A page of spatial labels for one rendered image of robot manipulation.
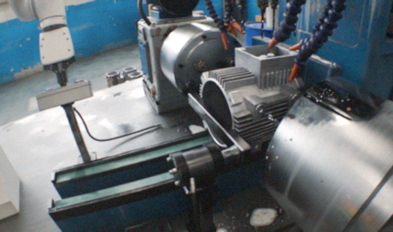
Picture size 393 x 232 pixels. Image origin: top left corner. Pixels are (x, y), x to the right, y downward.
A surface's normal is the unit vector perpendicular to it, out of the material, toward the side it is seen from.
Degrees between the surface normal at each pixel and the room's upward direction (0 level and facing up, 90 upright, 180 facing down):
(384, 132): 24
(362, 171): 47
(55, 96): 69
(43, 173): 0
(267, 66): 90
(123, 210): 90
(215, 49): 90
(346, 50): 90
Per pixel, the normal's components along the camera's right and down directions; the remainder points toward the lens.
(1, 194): 0.36, -0.33
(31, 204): -0.05, -0.86
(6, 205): 0.56, 0.40
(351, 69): -0.92, 0.24
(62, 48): 0.35, 0.11
